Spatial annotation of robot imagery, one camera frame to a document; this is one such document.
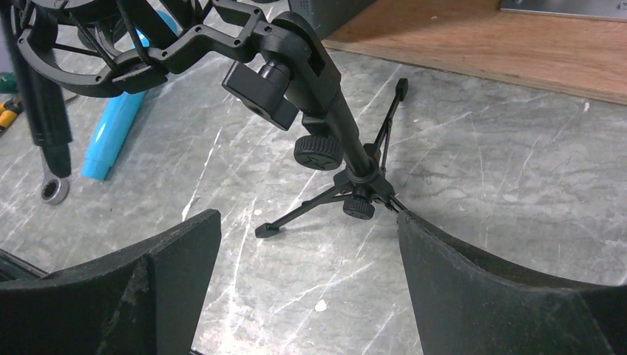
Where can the grey metal bracket stand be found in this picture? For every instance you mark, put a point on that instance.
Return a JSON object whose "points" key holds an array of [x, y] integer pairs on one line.
{"points": [[606, 10]]}

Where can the yellow handled pliers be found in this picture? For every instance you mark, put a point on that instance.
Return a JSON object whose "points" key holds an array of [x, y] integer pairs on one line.
{"points": [[10, 110]]}

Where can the blue microphone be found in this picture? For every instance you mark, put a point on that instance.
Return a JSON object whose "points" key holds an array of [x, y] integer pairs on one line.
{"points": [[110, 134]]}

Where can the black microphone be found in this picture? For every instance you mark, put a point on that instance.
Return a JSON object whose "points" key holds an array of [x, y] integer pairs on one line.
{"points": [[44, 104]]}

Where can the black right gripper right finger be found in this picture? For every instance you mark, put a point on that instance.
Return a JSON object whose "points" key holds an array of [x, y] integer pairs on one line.
{"points": [[469, 301]]}

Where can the silver ratchet wrench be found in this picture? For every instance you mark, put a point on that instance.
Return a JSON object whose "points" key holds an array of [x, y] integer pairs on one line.
{"points": [[54, 189]]}

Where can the wooden board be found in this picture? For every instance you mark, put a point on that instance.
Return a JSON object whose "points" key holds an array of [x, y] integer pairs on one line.
{"points": [[582, 57]]}

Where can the blue network switch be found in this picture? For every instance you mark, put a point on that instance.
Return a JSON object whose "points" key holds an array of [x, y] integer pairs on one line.
{"points": [[327, 16]]}

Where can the black tripod shock mount stand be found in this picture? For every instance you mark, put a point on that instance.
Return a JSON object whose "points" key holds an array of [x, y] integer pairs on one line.
{"points": [[280, 70]]}

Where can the green handled screwdriver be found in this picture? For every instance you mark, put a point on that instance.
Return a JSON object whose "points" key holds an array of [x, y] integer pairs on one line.
{"points": [[8, 83]]}

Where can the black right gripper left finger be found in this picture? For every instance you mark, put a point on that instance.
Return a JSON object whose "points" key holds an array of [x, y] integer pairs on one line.
{"points": [[145, 298]]}

